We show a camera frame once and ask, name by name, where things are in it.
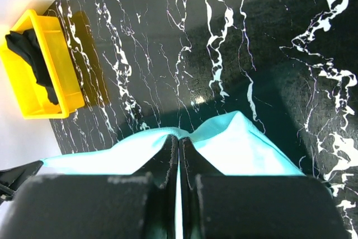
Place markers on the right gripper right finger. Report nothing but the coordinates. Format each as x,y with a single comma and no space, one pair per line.
219,206

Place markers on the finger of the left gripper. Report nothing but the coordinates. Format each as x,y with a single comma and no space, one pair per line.
12,179

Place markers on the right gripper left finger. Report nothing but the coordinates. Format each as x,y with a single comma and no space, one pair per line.
138,205

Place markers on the teal t shirt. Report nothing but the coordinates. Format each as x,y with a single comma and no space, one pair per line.
230,142

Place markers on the yellow plastic bin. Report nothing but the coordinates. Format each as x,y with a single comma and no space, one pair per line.
31,97

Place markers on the black t shirt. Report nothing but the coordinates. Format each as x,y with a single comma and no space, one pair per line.
26,45

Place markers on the black marble pattern mat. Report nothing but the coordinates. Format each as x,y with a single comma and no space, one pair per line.
289,65

